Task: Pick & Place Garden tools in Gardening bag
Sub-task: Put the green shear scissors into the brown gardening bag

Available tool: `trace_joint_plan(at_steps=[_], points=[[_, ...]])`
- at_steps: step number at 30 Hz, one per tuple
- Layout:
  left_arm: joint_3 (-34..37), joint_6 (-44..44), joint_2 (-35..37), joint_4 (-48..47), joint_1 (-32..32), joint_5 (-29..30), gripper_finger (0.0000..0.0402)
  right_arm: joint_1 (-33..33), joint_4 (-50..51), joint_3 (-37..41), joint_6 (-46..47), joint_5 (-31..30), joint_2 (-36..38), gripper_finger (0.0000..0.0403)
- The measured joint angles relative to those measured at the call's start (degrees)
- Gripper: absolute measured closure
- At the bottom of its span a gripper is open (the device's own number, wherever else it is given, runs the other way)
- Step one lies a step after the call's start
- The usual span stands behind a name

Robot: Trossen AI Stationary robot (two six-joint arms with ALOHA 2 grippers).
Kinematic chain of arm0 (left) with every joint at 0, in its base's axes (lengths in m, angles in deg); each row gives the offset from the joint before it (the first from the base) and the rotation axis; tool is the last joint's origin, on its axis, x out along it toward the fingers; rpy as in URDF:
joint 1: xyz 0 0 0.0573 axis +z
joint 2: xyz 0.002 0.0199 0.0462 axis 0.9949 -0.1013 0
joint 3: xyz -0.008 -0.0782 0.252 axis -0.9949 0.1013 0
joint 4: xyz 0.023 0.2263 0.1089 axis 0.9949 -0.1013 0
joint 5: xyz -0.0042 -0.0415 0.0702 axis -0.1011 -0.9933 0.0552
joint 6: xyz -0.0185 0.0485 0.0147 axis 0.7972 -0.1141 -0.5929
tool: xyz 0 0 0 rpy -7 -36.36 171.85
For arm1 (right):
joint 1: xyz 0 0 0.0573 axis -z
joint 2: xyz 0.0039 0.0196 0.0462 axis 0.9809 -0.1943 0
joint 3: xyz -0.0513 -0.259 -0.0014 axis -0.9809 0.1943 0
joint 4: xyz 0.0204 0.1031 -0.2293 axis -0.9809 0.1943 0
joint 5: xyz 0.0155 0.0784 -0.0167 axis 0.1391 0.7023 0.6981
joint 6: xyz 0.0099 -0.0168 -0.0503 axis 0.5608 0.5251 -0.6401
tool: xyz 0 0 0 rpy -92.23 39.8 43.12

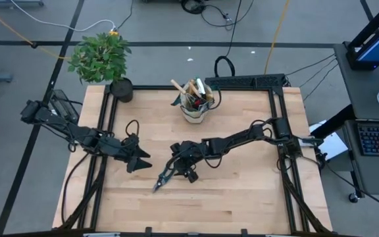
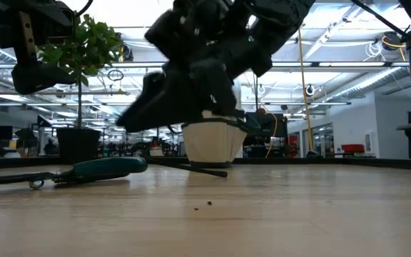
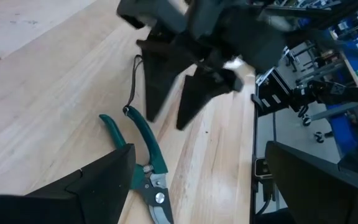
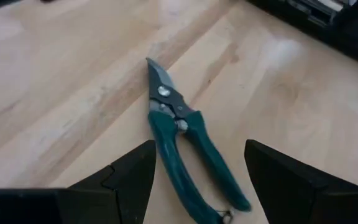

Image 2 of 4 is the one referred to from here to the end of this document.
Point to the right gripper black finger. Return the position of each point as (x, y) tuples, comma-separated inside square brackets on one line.
[(170, 103), (216, 85)]

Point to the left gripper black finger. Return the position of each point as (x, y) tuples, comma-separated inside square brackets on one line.
[(34, 80)]

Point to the cream gardening bag green trim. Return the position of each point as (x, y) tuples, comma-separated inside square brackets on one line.
[(209, 142)]

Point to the green leafy plant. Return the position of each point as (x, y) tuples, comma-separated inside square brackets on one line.
[(95, 46)]

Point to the black screen on stand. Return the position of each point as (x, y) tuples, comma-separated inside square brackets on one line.
[(266, 132)]

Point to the black plant pot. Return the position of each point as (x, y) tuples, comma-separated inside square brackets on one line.
[(78, 146)]

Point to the red box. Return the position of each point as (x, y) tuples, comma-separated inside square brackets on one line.
[(352, 148)]

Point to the black aluminium table frame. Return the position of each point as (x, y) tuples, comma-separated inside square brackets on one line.
[(334, 162)]

